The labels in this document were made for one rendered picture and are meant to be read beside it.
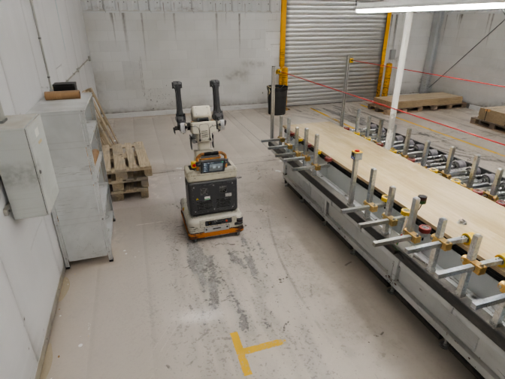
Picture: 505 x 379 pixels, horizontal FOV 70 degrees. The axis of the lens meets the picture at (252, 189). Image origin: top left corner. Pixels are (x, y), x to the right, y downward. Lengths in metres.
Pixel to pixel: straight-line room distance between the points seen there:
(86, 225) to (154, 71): 6.50
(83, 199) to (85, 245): 0.50
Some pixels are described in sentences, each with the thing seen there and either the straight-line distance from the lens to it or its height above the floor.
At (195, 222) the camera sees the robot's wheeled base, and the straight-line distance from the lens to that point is 3.98.
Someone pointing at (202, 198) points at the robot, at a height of 0.50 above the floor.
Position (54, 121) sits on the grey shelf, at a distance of 3.50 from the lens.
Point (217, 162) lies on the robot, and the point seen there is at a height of 0.92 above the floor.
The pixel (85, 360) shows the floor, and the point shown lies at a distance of 3.15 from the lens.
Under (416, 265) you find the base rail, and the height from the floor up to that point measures 0.70.
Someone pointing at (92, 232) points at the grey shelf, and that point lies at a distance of 3.88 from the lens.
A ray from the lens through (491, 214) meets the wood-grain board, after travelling 3.30.
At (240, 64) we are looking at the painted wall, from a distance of 10.16.
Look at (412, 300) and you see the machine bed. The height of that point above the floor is 0.16.
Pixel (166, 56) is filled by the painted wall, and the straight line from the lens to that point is 9.79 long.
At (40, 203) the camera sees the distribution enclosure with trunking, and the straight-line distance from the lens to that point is 2.76.
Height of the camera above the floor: 2.23
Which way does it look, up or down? 25 degrees down
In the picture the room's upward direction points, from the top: straight up
